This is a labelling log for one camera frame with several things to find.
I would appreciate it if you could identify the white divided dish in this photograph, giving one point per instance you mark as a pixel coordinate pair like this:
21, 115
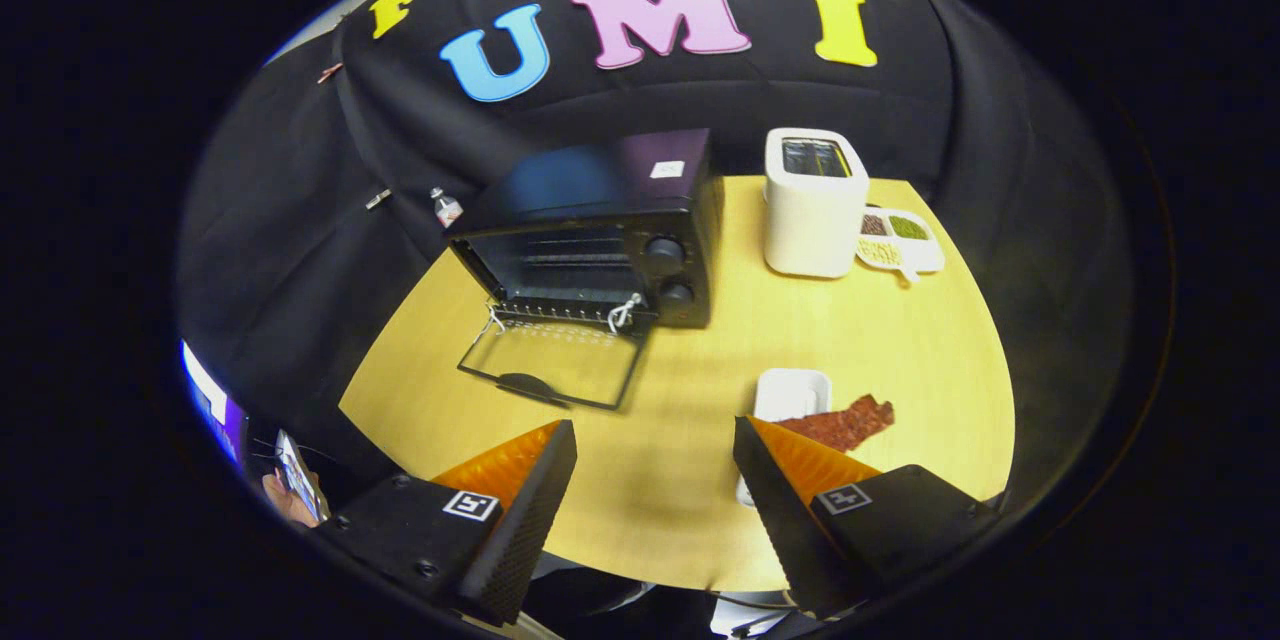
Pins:
925, 255

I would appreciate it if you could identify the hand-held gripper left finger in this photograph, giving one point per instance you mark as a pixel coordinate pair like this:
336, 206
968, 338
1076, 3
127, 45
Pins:
525, 530

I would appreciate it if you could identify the smartphone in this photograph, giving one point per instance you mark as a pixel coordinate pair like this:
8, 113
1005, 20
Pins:
298, 475

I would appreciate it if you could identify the black toaster oven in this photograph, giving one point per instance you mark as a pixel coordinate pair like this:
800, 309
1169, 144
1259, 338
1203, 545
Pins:
600, 180

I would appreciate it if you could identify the bright screen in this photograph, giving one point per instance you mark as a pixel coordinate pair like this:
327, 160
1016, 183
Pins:
210, 400

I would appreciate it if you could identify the small clear bottle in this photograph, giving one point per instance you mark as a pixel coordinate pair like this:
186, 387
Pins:
447, 210

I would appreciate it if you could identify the silver clip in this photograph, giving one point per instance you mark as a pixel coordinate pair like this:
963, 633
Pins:
378, 199

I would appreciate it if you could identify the white ribbed plate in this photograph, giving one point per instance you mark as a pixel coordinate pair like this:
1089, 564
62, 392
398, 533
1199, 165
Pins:
792, 388

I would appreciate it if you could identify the red clip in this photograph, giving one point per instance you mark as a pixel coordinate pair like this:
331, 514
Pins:
330, 73

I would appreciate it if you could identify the white toaster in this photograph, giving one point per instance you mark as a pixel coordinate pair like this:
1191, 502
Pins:
810, 220

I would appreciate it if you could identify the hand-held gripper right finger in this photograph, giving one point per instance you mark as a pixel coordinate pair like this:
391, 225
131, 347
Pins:
785, 530

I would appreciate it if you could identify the black backdrop cloth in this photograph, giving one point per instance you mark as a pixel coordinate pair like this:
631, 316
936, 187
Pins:
300, 250

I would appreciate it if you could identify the red meat slice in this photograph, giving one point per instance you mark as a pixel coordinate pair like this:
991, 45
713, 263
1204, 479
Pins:
850, 422

